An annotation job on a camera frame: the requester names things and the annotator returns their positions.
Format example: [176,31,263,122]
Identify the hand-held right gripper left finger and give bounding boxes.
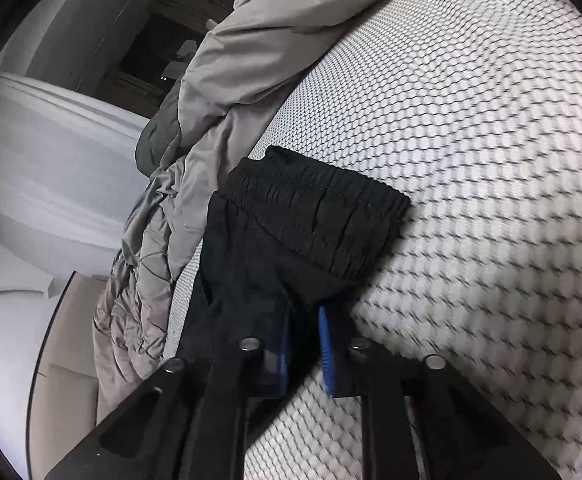
[46,304,293,480]

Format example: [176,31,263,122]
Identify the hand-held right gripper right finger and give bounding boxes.
[318,305,557,480]

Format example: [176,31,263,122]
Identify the black pants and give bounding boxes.
[175,145,412,392]

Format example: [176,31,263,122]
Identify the honeycomb pattern bed mattress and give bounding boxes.
[163,0,582,480]

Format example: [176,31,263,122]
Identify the grey comforter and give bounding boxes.
[93,0,424,411]

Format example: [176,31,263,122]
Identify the dark glass cabinet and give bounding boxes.
[102,0,239,117]

